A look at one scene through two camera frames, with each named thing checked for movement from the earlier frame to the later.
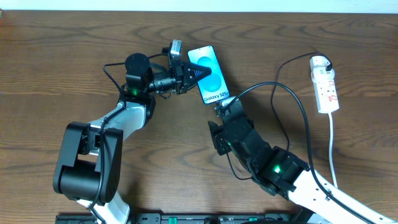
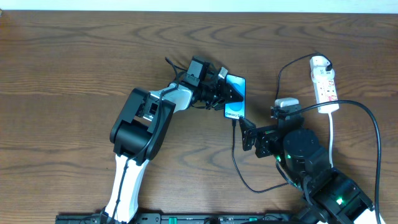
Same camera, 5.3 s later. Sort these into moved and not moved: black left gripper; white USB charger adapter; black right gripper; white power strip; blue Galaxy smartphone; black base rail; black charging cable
Moved: black left gripper; blue Galaxy smartphone; black right gripper; black charging cable
Not moved: black base rail; white USB charger adapter; white power strip
